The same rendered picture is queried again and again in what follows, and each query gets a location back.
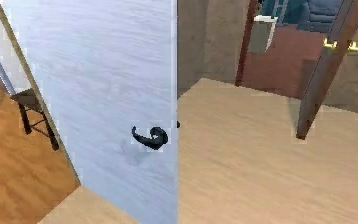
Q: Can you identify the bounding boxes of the blue sofa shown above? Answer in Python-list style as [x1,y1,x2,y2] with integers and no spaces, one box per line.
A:
[296,0,345,34]

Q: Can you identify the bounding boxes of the pale blue room door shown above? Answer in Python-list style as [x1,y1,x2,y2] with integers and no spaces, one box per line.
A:
[0,0,179,224]

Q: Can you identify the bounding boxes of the white table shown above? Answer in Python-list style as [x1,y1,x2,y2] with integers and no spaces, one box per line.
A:
[248,14,279,54]

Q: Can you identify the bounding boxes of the dark brown stool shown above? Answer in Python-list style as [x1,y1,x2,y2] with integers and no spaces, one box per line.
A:
[10,87,60,152]

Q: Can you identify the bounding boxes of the dark brown room door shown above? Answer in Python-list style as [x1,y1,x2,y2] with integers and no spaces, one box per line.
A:
[295,0,358,141]

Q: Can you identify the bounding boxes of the black door handle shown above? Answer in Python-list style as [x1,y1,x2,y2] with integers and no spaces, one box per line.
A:
[131,125,170,151]

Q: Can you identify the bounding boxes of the gold door handle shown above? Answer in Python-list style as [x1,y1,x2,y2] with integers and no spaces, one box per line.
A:
[322,37,358,53]

